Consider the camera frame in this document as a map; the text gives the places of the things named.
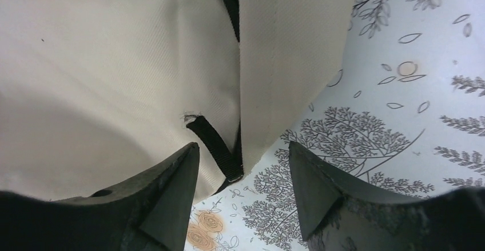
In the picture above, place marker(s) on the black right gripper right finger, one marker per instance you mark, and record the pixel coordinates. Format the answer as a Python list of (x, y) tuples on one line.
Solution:
[(338, 211)]

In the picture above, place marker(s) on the floral patterned table mat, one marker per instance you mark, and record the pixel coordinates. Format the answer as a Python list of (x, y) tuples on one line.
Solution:
[(404, 113)]

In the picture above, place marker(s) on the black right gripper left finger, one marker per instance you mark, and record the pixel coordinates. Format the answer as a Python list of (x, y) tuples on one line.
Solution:
[(149, 211)]

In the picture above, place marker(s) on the cream canvas backpack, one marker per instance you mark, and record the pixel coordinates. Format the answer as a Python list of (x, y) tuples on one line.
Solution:
[(95, 91)]

